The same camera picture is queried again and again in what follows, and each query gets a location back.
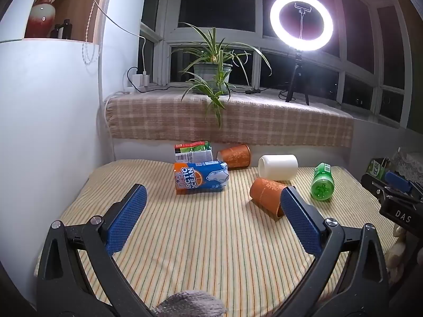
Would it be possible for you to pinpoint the yellow striped table cloth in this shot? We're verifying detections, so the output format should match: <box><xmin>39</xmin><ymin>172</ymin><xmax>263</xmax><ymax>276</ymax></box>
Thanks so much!
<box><xmin>35</xmin><ymin>158</ymin><xmax>400</xmax><ymax>317</ymax></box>

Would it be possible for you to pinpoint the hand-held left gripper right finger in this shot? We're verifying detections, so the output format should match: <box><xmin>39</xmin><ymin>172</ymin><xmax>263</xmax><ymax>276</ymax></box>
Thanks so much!
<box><xmin>274</xmin><ymin>186</ymin><xmax>391</xmax><ymax>317</ymax></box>

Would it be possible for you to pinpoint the green spider plant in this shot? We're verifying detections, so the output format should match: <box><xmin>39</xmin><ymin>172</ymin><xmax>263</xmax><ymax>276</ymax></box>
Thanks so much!
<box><xmin>170</xmin><ymin>22</ymin><xmax>272</xmax><ymax>128</ymax></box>

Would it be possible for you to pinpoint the white charging cable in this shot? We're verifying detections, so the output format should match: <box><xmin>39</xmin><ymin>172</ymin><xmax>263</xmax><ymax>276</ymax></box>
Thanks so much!
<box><xmin>77</xmin><ymin>0</ymin><xmax>148</xmax><ymax>73</ymax></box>

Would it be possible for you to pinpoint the grey plant pot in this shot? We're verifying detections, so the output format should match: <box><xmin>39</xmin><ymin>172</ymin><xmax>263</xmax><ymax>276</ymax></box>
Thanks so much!
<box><xmin>193</xmin><ymin>63</ymin><xmax>233</xmax><ymax>95</ymax></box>

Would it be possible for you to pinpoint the white plastic cup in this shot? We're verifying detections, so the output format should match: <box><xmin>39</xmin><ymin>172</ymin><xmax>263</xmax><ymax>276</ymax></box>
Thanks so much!
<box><xmin>258</xmin><ymin>154</ymin><xmax>298</xmax><ymax>181</ymax></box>

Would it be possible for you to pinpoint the grey knitted cloth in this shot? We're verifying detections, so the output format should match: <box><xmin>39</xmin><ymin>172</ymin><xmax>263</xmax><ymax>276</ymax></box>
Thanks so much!
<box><xmin>152</xmin><ymin>290</ymin><xmax>228</xmax><ymax>317</ymax></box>

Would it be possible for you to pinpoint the beige plaid blanket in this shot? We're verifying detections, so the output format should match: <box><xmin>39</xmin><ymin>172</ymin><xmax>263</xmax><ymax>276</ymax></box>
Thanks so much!
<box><xmin>105</xmin><ymin>92</ymin><xmax>354</xmax><ymax>148</ymax></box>

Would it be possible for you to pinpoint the blue and orange drink can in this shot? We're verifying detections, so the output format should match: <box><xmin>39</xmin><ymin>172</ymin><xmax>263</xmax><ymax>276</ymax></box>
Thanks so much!
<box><xmin>173</xmin><ymin>161</ymin><xmax>229</xmax><ymax>196</ymax></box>

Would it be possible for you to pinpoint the white framed window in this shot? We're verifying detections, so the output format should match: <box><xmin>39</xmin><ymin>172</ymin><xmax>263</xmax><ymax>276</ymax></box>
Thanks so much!
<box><xmin>140</xmin><ymin>0</ymin><xmax>414</xmax><ymax>129</ymax></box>

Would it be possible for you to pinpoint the green plastic bottle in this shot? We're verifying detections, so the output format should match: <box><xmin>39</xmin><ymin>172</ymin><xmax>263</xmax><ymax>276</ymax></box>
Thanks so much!
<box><xmin>311</xmin><ymin>162</ymin><xmax>335</xmax><ymax>201</ymax></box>

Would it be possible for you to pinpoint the green box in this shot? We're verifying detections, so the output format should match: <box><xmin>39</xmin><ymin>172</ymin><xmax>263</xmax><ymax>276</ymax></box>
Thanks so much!
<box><xmin>367</xmin><ymin>158</ymin><xmax>391</xmax><ymax>178</ymax></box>

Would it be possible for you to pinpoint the orange patterned paper cup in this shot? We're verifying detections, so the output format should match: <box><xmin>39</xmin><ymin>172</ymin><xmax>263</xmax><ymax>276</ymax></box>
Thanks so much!
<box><xmin>217</xmin><ymin>144</ymin><xmax>252</xmax><ymax>170</ymax></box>
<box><xmin>249</xmin><ymin>178</ymin><xmax>289</xmax><ymax>221</ymax></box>

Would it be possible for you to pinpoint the white lace cloth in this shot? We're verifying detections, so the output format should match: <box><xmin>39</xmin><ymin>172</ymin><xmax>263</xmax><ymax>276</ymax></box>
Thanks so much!
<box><xmin>392</xmin><ymin>152</ymin><xmax>423</xmax><ymax>183</ymax></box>

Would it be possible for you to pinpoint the black tripod stand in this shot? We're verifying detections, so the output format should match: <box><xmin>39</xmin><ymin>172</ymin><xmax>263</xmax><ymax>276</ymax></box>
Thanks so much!
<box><xmin>285</xmin><ymin>51</ymin><xmax>310</xmax><ymax>106</ymax></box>

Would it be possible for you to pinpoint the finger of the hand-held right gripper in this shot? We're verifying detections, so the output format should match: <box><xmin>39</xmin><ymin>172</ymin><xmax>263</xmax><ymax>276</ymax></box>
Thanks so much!
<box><xmin>373</xmin><ymin>171</ymin><xmax>423</xmax><ymax>203</ymax></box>
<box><xmin>361</xmin><ymin>173</ymin><xmax>386</xmax><ymax>203</ymax></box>

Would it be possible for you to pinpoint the beige plush toy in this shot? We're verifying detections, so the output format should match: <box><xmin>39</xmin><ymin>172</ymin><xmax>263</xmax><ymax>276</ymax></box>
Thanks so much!
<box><xmin>385</xmin><ymin>225</ymin><xmax>409</xmax><ymax>283</ymax></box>

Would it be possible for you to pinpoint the white ring light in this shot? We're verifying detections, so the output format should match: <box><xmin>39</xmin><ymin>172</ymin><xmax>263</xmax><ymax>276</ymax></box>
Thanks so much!
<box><xmin>269</xmin><ymin>0</ymin><xmax>334</xmax><ymax>52</ymax></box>

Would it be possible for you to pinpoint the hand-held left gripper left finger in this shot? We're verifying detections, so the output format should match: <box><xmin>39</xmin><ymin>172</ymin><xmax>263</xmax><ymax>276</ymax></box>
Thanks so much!
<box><xmin>36</xmin><ymin>183</ymin><xmax>156</xmax><ymax>317</ymax></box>

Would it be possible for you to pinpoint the black bottle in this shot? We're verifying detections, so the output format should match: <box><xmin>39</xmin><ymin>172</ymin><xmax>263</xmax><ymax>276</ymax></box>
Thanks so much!
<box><xmin>50</xmin><ymin>19</ymin><xmax>72</xmax><ymax>39</ymax></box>

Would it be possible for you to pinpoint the red and white vase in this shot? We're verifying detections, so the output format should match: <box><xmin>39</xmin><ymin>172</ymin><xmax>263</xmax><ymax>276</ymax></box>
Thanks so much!
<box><xmin>25</xmin><ymin>0</ymin><xmax>67</xmax><ymax>38</ymax></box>

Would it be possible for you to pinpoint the white bead cord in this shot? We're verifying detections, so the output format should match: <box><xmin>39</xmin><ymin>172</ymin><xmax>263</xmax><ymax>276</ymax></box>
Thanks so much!
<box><xmin>81</xmin><ymin>0</ymin><xmax>110</xmax><ymax>65</ymax></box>

